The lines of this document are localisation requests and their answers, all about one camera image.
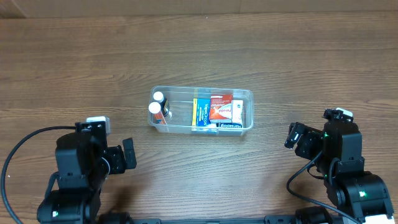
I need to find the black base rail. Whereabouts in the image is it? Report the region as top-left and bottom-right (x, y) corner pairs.
(126, 215), (310, 224)

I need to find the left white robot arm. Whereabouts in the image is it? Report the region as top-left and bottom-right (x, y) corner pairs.
(37, 132), (137, 223)

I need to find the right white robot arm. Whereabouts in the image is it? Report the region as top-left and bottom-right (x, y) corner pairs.
(284, 120), (394, 223)

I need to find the white orange plaster box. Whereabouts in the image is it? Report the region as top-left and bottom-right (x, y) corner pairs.
(218, 100), (243, 128)

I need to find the orange tube white cap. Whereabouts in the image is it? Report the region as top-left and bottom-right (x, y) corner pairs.
(149, 102), (167, 124)

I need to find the red white small box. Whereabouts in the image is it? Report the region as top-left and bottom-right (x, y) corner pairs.
(209, 95), (233, 123)

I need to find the clear plastic container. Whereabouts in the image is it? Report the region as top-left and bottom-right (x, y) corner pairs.
(148, 86), (254, 135)

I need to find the blue yellow VapoDrops box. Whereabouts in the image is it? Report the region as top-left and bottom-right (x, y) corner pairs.
(192, 98), (211, 127)

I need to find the black bottle white cap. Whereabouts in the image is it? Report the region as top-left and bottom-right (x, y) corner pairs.
(153, 91), (170, 116)

